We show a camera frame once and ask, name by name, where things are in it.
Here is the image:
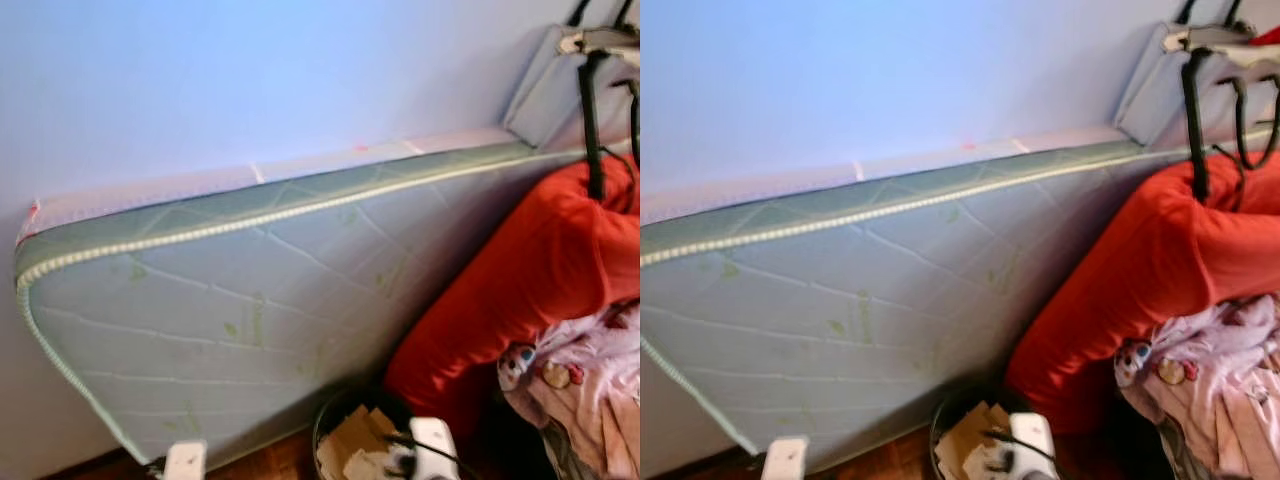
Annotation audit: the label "pink cartoon print blanket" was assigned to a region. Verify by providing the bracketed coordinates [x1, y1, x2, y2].
[1113, 293, 1280, 480]
[497, 300, 641, 480]

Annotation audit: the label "large red cushion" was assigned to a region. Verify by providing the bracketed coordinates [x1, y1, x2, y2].
[383, 152, 641, 441]
[1005, 150, 1280, 441]

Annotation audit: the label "black metal stand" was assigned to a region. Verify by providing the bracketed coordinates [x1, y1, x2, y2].
[565, 0, 641, 201]
[1165, 0, 1280, 201]

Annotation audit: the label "grey padded board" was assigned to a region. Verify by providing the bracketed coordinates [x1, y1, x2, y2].
[1113, 22, 1280, 151]
[502, 25, 641, 151]

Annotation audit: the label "black round waste bin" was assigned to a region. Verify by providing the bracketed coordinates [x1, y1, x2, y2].
[312, 385, 421, 480]
[928, 388, 1041, 480]

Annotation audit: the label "brown cardboard scraps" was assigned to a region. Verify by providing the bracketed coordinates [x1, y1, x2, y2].
[318, 405, 401, 480]
[935, 402, 1011, 480]

